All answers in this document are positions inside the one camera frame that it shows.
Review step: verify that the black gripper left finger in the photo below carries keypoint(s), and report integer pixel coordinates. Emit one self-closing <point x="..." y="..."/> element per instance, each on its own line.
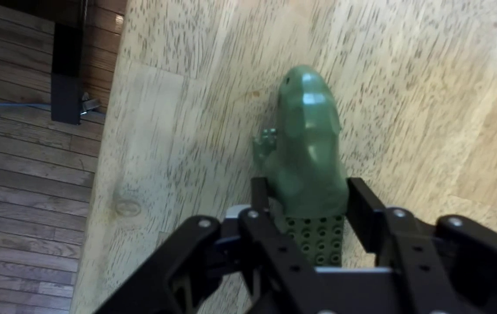
<point x="201" y="273"/>

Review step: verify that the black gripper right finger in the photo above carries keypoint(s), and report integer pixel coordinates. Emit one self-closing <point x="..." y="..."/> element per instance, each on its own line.
<point x="457" y="262"/>

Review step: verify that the green leaf-shaped cloth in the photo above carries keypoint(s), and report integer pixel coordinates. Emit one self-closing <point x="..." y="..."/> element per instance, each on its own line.
<point x="309" y="150"/>

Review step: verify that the black furniture leg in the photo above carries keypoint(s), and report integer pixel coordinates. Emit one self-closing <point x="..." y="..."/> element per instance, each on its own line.
<point x="67" y="70"/>

